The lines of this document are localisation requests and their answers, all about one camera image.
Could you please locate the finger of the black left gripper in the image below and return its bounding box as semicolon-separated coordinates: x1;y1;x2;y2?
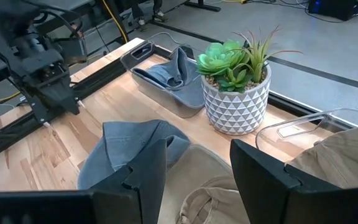
29;93;52;124
41;77;81;115

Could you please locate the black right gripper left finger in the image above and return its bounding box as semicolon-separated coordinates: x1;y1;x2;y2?
0;138;168;224

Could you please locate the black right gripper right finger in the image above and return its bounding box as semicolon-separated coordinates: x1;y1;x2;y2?
229;138;358;224

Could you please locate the khaki baseball cap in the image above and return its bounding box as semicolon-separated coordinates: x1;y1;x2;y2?
158;144;251;224
286;124;358;190

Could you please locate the blue denim baseball cap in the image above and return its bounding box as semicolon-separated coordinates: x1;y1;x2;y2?
132;46;205;108
77;119;191;190

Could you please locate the clear plastic bin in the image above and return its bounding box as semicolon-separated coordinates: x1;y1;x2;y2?
119;39;206;119
255;107;358;156

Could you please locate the white grey patterned plant pot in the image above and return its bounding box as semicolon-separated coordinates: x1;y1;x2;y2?
201;63;272;136

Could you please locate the small dark green succulent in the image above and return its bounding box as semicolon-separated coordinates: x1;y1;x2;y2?
216;68;254;93

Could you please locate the person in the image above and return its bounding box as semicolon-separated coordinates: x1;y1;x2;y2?
128;0;170;27

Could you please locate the grey table clamp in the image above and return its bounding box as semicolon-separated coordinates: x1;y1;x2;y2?
178;45;196;60

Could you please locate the spiky green air plant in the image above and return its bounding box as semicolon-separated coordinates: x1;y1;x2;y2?
231;24;304;85

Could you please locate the green rosette succulent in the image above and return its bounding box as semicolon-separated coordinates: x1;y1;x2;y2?
196;39;250;77

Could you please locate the black desk foot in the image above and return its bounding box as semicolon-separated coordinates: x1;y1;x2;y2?
183;0;222;12

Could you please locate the black computer case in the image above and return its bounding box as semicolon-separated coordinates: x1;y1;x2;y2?
308;0;358;21

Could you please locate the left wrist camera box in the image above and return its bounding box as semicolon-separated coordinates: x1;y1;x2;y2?
54;36;88;67

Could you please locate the black aluminium table frame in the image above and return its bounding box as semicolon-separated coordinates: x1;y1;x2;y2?
0;43;358;166

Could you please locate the yellow cable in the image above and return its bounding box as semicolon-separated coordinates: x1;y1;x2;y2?
0;0;129;104

